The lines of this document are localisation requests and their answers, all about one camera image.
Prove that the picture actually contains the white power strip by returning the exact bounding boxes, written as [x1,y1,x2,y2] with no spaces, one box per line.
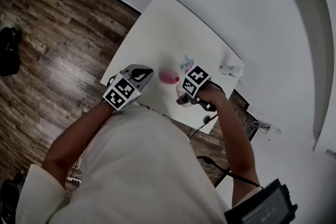
[66,175,81,187]

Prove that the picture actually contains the colourful small toy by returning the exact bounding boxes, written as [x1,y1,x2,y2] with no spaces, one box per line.
[180,55,196,74]

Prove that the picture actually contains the person's right forearm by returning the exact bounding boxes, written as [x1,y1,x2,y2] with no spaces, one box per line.
[215,102,264,208]

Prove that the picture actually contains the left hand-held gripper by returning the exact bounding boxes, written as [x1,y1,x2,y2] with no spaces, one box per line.
[101,63,154,111]

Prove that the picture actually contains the black screen device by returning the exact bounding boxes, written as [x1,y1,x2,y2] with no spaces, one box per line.
[224,178,299,224]

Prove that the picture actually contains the black strap cable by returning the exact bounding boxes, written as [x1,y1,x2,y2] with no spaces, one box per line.
[196,155,264,189]

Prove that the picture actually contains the person's white shirt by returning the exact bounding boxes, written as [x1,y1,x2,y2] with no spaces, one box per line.
[15,105,229,224]

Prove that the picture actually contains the tangle of thin cables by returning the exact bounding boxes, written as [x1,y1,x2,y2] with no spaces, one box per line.
[237,110,271,137]

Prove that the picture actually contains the black bag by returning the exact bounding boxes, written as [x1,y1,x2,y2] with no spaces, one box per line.
[0,26,22,78]

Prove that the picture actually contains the pink bowl container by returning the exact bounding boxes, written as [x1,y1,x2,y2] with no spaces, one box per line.
[158,68,181,86]

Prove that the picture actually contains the clear plastic bottle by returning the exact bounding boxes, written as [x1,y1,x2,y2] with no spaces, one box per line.
[218,63,245,78]

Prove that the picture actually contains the black shoe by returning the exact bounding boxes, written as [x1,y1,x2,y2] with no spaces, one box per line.
[0,172,26,224]

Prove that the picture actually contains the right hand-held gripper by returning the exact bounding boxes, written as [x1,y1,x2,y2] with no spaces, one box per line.
[176,65,217,113]

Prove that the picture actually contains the black round-headed cable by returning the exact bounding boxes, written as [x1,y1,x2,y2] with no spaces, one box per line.
[187,113,219,140]

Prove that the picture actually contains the person's right hand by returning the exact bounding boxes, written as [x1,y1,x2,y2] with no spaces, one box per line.
[196,81,227,111]

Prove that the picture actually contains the person's left forearm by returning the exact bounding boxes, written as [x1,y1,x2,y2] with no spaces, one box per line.
[41,101,116,189]

